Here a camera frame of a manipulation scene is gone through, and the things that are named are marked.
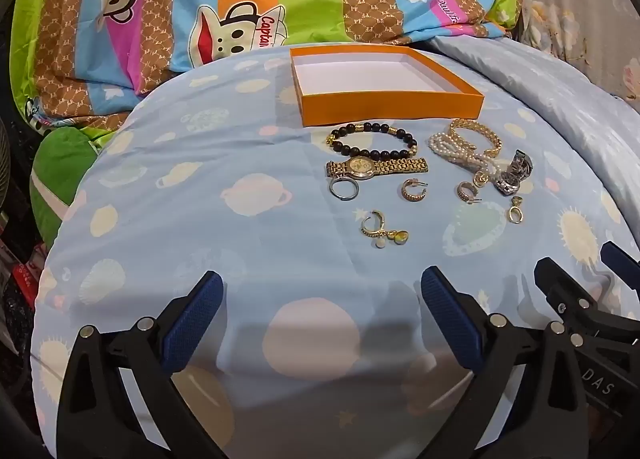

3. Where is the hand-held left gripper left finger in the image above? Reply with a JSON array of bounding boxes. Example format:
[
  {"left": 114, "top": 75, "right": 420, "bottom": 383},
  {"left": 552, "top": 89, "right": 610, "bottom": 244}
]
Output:
[{"left": 56, "top": 271, "right": 226, "bottom": 459}]

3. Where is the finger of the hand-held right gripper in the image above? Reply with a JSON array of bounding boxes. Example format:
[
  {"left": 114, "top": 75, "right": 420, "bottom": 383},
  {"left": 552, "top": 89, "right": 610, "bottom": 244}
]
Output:
[
  {"left": 534, "top": 259, "right": 623, "bottom": 340},
  {"left": 601, "top": 241, "right": 640, "bottom": 285}
]

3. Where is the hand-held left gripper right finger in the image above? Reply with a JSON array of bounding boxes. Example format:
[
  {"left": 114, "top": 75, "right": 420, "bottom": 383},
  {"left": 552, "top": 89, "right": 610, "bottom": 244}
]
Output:
[{"left": 420, "top": 266, "right": 588, "bottom": 459}]

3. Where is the silver wrist watch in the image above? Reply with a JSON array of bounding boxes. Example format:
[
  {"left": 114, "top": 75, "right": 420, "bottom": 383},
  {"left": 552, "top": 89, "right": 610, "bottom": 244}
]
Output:
[{"left": 495, "top": 150, "right": 534, "bottom": 196}]

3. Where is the gold hoop earring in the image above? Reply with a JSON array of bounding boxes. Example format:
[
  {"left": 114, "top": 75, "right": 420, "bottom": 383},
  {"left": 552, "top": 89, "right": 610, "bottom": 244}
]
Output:
[
  {"left": 456, "top": 181, "right": 483, "bottom": 204},
  {"left": 400, "top": 178, "right": 427, "bottom": 203}
]

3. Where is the gold chain bracelet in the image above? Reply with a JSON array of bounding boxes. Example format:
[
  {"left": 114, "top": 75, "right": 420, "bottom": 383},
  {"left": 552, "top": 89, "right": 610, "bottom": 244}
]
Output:
[{"left": 448, "top": 119, "right": 503, "bottom": 157}]

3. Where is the white pearl bracelet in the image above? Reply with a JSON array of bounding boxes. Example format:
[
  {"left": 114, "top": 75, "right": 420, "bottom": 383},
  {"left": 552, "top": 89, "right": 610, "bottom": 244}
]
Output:
[{"left": 428, "top": 131, "right": 501, "bottom": 188}]

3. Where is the gold wrist watch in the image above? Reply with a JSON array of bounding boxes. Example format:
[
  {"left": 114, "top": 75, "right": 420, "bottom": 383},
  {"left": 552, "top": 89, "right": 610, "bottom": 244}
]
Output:
[{"left": 326, "top": 155, "right": 430, "bottom": 180}]

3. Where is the silver ring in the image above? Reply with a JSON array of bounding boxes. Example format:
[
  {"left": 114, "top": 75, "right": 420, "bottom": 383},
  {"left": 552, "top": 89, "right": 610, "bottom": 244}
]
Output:
[{"left": 328, "top": 176, "right": 359, "bottom": 200}]

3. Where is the black bead bracelet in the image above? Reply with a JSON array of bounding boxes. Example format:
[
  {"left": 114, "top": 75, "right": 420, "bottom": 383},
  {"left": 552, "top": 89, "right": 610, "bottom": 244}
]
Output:
[{"left": 326, "top": 122, "right": 419, "bottom": 160}]

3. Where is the orange shallow box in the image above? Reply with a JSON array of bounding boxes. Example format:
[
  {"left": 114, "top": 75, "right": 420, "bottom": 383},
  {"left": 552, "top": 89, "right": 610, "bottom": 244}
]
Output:
[{"left": 289, "top": 44, "right": 485, "bottom": 128}]

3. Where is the light blue planet print quilt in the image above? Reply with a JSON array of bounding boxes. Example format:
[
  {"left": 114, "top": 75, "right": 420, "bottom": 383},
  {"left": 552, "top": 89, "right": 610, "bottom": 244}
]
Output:
[{"left": 30, "top": 36, "right": 640, "bottom": 459}]

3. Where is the red packet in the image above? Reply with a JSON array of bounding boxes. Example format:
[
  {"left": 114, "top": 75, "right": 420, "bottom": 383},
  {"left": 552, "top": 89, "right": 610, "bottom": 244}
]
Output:
[{"left": 10, "top": 259, "right": 43, "bottom": 296}]

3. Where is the green plush toy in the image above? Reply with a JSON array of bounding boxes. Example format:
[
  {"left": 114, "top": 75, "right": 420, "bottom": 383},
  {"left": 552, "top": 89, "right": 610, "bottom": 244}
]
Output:
[{"left": 30, "top": 126, "right": 98, "bottom": 250}]

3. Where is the black electric fan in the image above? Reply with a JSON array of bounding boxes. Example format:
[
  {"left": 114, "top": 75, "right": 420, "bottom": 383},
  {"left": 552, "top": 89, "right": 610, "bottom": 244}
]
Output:
[{"left": 0, "top": 126, "right": 11, "bottom": 220}]

